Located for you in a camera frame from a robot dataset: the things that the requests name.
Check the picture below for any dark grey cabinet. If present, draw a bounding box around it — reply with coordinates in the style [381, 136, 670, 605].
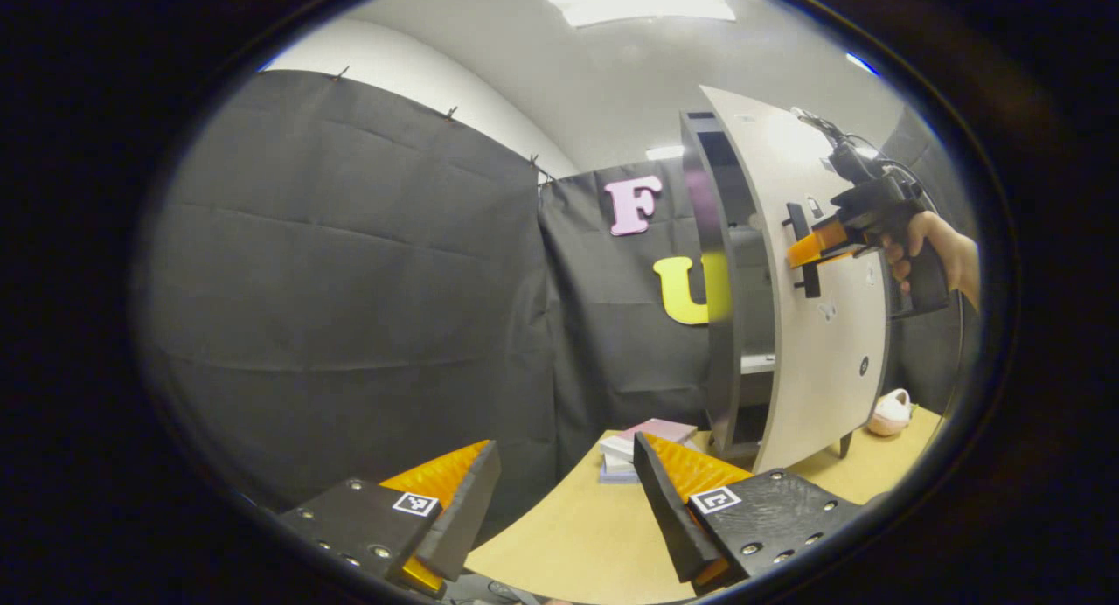
[680, 111, 853, 462]

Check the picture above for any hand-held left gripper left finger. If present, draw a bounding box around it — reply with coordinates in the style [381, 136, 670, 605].
[278, 440, 502, 599]

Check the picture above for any black backdrop cloth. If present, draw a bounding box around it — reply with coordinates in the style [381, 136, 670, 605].
[140, 70, 971, 518]

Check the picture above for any black door handle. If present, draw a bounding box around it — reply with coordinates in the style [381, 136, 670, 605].
[782, 202, 823, 299]

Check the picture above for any pink plush toy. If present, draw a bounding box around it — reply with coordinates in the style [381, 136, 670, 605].
[865, 388, 913, 437]

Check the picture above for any light grey cabinet door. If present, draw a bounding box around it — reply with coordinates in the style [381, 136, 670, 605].
[699, 85, 893, 475]

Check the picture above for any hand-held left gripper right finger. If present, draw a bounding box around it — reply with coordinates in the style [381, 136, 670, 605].
[633, 431, 866, 597]

